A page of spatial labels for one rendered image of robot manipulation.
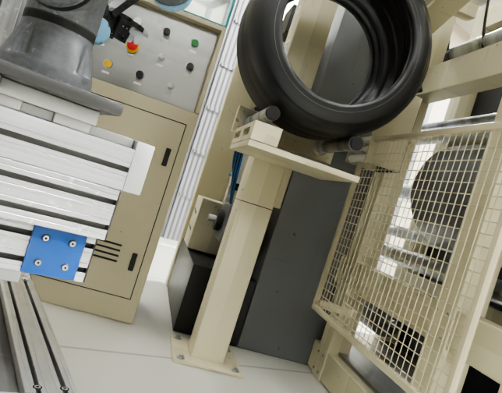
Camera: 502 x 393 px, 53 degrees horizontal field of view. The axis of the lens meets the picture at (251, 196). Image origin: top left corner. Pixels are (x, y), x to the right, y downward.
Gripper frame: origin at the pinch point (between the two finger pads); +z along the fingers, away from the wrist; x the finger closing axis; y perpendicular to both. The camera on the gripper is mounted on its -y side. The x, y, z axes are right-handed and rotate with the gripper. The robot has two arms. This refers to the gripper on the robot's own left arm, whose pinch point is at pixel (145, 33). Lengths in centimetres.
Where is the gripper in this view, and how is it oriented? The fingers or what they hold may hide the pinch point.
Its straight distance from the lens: 182.2
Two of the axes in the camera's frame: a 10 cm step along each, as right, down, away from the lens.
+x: 7.5, 3.8, -5.4
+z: 5.2, 1.7, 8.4
